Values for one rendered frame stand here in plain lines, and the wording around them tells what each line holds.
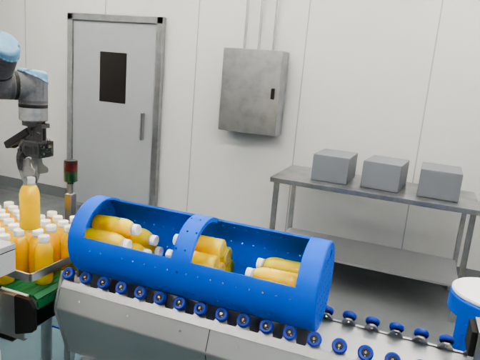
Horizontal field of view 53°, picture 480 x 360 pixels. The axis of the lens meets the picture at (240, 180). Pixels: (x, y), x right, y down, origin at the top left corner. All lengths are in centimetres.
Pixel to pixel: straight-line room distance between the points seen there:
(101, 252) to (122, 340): 33
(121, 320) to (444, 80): 362
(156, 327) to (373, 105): 343
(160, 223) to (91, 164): 414
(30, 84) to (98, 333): 88
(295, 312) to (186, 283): 36
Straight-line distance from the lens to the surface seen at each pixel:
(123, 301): 174
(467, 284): 196
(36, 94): 168
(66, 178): 233
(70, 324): 192
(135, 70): 549
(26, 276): 184
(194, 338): 163
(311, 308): 143
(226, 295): 151
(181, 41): 527
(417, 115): 463
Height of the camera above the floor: 171
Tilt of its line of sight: 13 degrees down
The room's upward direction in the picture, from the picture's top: 5 degrees clockwise
